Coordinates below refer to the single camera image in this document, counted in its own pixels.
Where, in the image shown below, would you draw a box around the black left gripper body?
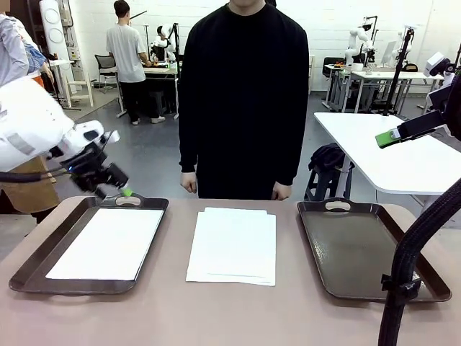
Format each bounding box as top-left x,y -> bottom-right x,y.
67,143 -> 109,192

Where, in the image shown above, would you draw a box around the white A4 paper sheet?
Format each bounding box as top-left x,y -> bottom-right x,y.
186,207 -> 272,284
45,208 -> 165,281
185,211 -> 277,288

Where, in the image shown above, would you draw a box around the person's left forearm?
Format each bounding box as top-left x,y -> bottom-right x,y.
275,122 -> 307,187

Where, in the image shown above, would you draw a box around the person's right forearm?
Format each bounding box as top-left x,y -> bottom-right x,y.
179,118 -> 199,174

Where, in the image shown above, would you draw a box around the person's right hand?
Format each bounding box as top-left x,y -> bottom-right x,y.
180,172 -> 198,194

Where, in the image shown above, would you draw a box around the person's left hand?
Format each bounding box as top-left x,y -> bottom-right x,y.
272,182 -> 291,200

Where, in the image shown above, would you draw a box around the long white desk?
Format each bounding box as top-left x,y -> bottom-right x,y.
351,70 -> 455,127

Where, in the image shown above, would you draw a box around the black tripod pole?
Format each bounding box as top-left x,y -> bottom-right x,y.
381,27 -> 416,117

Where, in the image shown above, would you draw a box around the large white table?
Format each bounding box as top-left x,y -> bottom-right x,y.
313,111 -> 461,198

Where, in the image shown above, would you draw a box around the tan brown apron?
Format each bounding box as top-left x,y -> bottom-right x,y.
0,154 -> 61,214

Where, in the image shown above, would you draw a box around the brown plastic tray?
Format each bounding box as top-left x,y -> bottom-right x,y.
297,197 -> 453,303
9,194 -> 170,297

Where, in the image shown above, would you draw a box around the white wooden stool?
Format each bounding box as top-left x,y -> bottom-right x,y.
66,74 -> 94,108

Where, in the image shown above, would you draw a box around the black mesh office chair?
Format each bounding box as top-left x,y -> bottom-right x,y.
94,53 -> 122,87

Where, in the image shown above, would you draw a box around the wood top work table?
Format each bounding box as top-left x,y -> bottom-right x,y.
142,63 -> 180,120

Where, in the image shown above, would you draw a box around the person in grey t-shirt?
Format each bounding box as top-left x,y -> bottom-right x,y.
105,0 -> 166,126

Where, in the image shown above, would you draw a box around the mannequin with orange trousers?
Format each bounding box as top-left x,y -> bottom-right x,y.
21,34 -> 55,87

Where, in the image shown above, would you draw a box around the white tower air conditioner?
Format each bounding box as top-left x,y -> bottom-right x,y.
38,0 -> 71,75

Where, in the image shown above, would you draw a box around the figure in striped shirt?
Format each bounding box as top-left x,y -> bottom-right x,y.
0,13 -> 30,87

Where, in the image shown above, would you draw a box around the person in black sweater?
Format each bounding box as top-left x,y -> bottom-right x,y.
178,0 -> 310,200

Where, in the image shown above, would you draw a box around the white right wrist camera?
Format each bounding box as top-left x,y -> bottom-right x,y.
423,51 -> 457,79

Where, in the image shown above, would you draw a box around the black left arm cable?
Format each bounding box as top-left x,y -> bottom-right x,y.
0,135 -> 111,184

